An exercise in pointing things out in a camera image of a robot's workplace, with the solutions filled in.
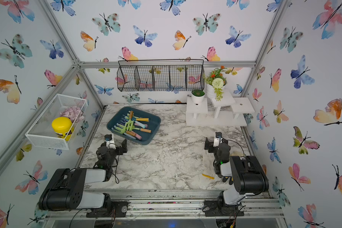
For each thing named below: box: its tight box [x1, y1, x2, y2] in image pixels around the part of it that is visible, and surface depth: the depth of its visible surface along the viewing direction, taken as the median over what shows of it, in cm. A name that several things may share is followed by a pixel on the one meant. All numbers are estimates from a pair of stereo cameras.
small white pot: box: [191, 89, 206, 104], surface depth 98 cm
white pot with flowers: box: [203, 65, 228, 102], surface depth 86 cm
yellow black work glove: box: [222, 176, 234, 185], surface depth 84 cm
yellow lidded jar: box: [51, 116, 75, 142], surface depth 65 cm
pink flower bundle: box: [59, 105, 85, 123], surface depth 71 cm
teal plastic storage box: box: [106, 106, 162, 145], surface depth 110 cm
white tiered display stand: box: [185, 96, 256, 127], surface depth 111 cm
